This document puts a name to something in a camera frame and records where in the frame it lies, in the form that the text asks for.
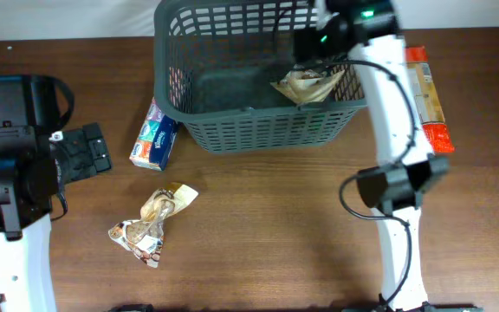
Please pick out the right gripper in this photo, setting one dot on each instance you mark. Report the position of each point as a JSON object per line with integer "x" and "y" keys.
{"x": 307, "y": 46}

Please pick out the tissue pack multipack box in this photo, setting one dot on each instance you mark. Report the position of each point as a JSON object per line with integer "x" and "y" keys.
{"x": 153, "y": 146}

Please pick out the long pasta package red ends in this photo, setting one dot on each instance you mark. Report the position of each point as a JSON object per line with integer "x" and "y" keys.
{"x": 429, "y": 108}

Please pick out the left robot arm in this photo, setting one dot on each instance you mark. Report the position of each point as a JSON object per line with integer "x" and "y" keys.
{"x": 38, "y": 158}

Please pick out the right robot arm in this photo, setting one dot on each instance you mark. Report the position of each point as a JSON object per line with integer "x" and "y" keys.
{"x": 366, "y": 35}

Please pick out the snack bag beige brown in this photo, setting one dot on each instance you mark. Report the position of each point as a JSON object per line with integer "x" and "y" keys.
{"x": 144, "y": 237}
{"x": 303, "y": 87}

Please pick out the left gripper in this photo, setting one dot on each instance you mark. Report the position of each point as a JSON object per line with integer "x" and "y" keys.
{"x": 90, "y": 150}

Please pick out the grey plastic shopping basket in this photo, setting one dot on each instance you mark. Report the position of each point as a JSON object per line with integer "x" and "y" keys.
{"x": 215, "y": 64}

